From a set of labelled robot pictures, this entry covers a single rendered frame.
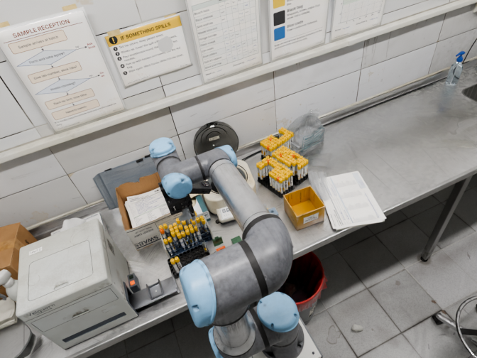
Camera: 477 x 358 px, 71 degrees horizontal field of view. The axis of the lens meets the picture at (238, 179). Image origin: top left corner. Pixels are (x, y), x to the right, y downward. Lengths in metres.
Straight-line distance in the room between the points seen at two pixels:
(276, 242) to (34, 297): 0.84
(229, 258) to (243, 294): 0.07
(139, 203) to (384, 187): 1.14
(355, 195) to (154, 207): 0.92
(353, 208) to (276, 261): 0.95
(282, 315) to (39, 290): 0.75
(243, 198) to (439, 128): 1.49
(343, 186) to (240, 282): 1.09
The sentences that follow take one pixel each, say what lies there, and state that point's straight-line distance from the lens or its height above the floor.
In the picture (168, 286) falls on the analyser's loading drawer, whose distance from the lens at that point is 1.38.
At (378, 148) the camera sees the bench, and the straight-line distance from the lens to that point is 1.89.
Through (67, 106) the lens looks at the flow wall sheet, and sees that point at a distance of 1.48.
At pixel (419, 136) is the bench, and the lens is 2.01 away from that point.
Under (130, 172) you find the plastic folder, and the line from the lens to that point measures 1.68.
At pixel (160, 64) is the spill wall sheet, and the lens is 1.46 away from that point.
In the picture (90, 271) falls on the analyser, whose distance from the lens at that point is 1.21.
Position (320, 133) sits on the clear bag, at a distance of 1.83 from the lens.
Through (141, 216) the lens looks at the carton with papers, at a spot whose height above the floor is 0.94.
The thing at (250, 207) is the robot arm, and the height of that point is 1.51.
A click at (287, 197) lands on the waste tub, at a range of 1.49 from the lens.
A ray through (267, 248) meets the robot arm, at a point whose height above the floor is 1.54.
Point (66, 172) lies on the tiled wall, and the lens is 1.66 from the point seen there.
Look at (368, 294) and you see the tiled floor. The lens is 2.35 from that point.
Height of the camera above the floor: 2.08
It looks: 45 degrees down
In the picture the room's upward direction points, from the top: 10 degrees counter-clockwise
